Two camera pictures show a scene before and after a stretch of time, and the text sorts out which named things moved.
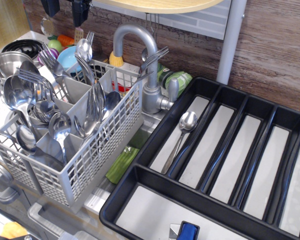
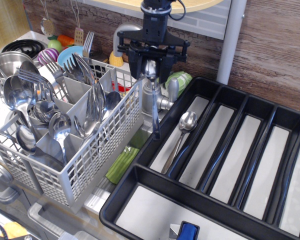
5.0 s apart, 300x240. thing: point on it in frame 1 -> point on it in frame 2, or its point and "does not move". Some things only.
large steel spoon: (20, 93) does not move
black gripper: (80, 9) -> (154, 36)
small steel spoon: (84, 51) -> (151, 71)
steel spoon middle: (59, 124) does not move
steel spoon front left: (26, 138) does not move
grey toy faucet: (152, 102) does not move
